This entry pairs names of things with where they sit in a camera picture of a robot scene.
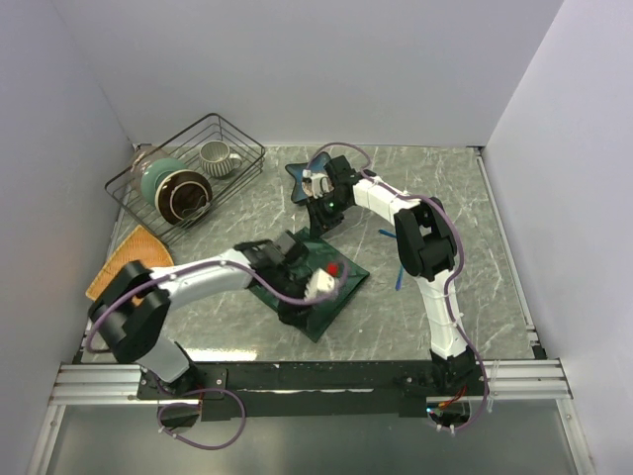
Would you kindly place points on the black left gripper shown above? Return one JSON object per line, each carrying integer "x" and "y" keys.
{"x": 293, "y": 313}

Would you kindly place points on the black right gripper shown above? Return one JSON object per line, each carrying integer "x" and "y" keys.
{"x": 318, "y": 223}

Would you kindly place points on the dark green cloth napkin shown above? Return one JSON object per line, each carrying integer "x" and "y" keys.
{"x": 324, "y": 310}

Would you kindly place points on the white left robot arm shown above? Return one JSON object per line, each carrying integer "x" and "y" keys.
{"x": 129, "y": 314}

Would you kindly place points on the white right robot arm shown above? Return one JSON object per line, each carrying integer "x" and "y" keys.
{"x": 426, "y": 243}

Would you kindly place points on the blue star-shaped ceramic dish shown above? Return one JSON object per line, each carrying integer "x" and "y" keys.
{"x": 298, "y": 195}

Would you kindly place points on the blue metal fork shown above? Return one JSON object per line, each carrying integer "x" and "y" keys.
{"x": 387, "y": 233}

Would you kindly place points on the iridescent rainbow metal spoon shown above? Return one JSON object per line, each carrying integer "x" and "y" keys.
{"x": 400, "y": 278}

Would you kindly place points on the striped grey ceramic mug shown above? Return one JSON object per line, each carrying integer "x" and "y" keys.
{"x": 218, "y": 160}

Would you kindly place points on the dark brown ceramic bowl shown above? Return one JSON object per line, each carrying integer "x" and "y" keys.
{"x": 181, "y": 194}

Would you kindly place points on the orange woven fan-shaped mat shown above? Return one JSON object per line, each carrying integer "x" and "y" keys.
{"x": 138, "y": 245}

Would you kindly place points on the green ceramic bowl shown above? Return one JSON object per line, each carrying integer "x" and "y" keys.
{"x": 153, "y": 172}

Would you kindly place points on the clear glass jar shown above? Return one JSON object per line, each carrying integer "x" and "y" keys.
{"x": 143, "y": 158}

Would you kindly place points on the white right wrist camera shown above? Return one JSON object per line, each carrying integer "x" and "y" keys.
{"x": 316, "y": 184}

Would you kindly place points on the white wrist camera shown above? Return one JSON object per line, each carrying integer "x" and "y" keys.
{"x": 316, "y": 184}
{"x": 323, "y": 282}

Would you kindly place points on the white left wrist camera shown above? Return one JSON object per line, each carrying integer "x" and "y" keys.
{"x": 323, "y": 282}

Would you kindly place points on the black wire dish rack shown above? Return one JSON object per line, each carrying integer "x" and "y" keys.
{"x": 185, "y": 146}

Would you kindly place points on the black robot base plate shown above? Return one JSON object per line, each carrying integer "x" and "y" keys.
{"x": 227, "y": 390}

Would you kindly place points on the aluminium frame rail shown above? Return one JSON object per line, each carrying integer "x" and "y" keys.
{"x": 528, "y": 380}

